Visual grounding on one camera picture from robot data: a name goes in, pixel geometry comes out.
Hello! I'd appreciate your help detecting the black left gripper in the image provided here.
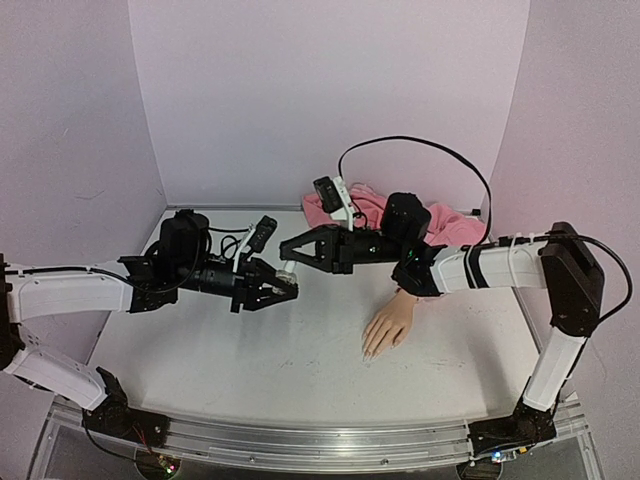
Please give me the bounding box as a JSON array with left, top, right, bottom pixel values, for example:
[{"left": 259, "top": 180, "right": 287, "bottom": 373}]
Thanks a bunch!
[{"left": 175, "top": 253, "right": 300, "bottom": 313}]

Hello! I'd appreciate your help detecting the clear nail polish bottle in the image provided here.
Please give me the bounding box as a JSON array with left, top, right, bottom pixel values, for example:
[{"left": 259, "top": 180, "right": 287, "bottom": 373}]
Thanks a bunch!
[{"left": 274, "top": 269, "right": 298, "bottom": 289}]

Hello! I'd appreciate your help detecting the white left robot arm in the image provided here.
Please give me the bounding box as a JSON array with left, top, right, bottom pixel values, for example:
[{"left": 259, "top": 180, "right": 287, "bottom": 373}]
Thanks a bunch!
[{"left": 1, "top": 210, "right": 298, "bottom": 437}]

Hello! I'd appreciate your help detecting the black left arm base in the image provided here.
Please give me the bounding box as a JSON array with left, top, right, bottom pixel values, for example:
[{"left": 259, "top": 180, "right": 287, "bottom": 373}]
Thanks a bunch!
[{"left": 82, "top": 367, "right": 170, "bottom": 448}]

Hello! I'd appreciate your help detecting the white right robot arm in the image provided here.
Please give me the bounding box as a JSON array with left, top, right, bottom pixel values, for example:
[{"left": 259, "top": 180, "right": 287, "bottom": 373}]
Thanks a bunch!
[{"left": 279, "top": 193, "right": 607, "bottom": 412}]

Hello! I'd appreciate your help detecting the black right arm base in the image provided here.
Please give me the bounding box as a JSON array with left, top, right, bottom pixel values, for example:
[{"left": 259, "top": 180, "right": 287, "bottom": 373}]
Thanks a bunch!
[{"left": 467, "top": 396, "right": 559, "bottom": 459}]

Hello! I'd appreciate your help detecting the mannequin hand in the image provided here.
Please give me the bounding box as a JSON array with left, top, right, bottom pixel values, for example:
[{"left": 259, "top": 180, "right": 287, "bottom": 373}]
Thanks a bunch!
[{"left": 362, "top": 290, "right": 419, "bottom": 360}]

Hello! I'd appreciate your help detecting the pink sweatshirt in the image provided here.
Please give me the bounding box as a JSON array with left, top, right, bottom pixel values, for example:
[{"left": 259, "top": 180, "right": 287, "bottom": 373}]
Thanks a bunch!
[{"left": 302, "top": 183, "right": 486, "bottom": 247}]

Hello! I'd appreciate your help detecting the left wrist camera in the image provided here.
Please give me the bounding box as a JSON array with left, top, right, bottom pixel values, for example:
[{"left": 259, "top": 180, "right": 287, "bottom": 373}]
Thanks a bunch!
[{"left": 232, "top": 215, "right": 278, "bottom": 273}]

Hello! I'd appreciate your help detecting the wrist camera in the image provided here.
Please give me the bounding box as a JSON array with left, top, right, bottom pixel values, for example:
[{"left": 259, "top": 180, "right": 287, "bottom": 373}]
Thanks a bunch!
[
  {"left": 313, "top": 176, "right": 356, "bottom": 231},
  {"left": 232, "top": 215, "right": 278, "bottom": 273}
]

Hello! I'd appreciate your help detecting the black left camera cable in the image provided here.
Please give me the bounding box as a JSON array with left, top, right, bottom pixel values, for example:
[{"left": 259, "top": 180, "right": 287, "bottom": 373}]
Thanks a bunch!
[{"left": 207, "top": 227, "right": 251, "bottom": 261}]

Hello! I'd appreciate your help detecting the black camera cable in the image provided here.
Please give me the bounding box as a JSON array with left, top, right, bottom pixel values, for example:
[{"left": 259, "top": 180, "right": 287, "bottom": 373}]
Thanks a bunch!
[
  {"left": 337, "top": 134, "right": 494, "bottom": 246},
  {"left": 207, "top": 227, "right": 251, "bottom": 261}
]

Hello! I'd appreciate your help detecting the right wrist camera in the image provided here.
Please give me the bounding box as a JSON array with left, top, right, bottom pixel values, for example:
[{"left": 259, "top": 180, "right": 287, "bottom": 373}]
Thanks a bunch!
[{"left": 313, "top": 176, "right": 356, "bottom": 231}]

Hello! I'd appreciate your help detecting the black right camera cable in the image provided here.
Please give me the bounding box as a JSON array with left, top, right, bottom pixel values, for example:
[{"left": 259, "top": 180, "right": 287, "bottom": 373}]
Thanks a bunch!
[{"left": 337, "top": 134, "right": 494, "bottom": 246}]

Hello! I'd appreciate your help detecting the aluminium front rail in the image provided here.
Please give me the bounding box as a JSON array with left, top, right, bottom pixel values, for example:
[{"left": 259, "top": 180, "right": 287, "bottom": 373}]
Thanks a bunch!
[{"left": 49, "top": 401, "right": 588, "bottom": 473}]

